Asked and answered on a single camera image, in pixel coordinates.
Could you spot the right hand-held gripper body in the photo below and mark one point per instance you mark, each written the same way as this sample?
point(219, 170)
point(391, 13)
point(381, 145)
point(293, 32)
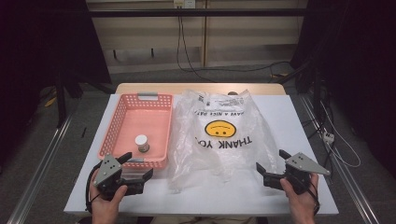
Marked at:
point(303, 165)

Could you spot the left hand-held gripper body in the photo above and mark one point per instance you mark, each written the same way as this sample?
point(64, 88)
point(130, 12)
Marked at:
point(107, 169)

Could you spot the small jar with white lid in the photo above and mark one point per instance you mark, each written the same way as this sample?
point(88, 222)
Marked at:
point(142, 142)

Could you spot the pink perforated plastic basket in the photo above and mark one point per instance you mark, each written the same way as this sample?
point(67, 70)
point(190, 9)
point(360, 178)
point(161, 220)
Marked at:
point(152, 124)

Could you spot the clear smiley plastic bag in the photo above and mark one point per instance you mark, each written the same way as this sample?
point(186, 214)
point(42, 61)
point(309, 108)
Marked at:
point(218, 155)

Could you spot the person's left hand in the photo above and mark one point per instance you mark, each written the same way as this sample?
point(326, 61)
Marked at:
point(104, 208)

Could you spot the person's right hand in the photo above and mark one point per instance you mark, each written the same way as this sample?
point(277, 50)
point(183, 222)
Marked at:
point(302, 205)

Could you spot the white power strip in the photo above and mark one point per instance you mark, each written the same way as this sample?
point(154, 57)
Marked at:
point(328, 137)

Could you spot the black metal stand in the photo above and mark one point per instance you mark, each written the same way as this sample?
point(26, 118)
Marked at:
point(60, 102)

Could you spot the yellow floor tape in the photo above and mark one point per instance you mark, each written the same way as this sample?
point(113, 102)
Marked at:
point(50, 101)

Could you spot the dark curtain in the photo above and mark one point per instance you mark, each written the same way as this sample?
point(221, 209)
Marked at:
point(46, 37)
point(358, 62)

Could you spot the black horizontal bar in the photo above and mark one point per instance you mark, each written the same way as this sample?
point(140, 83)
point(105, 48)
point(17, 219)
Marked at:
point(218, 12)

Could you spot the metal floor rail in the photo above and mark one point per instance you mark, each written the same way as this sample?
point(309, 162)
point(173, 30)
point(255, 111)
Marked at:
point(348, 183)
point(40, 174)

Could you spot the white wall socket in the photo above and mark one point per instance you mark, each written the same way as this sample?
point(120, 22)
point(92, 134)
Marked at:
point(184, 3)

